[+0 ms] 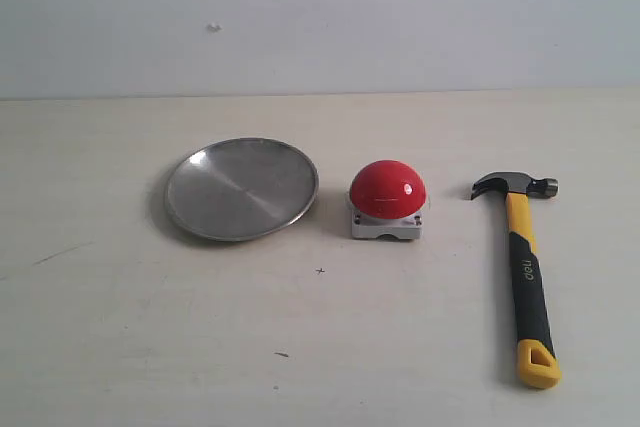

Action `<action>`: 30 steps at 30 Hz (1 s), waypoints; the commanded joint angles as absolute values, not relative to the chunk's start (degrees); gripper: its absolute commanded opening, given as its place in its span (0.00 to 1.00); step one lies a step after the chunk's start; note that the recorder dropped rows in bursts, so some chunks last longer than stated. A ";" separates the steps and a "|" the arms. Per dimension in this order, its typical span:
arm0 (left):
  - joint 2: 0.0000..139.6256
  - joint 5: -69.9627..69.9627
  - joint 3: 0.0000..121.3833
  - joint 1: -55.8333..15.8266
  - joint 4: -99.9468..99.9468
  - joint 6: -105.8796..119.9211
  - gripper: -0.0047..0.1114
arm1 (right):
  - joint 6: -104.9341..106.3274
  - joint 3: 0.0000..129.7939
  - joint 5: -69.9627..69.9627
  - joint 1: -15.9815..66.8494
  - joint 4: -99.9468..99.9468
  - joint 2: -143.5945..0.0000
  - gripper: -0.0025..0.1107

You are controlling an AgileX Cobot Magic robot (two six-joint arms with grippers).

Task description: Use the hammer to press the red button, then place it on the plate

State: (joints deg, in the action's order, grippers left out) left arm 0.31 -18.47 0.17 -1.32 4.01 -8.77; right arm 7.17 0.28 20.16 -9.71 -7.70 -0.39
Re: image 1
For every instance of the yellow black claw hammer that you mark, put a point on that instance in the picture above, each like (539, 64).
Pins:
(536, 362)

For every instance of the red dome push button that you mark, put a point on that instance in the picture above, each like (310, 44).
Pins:
(386, 199)

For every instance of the round stainless steel plate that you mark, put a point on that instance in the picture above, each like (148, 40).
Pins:
(240, 189)

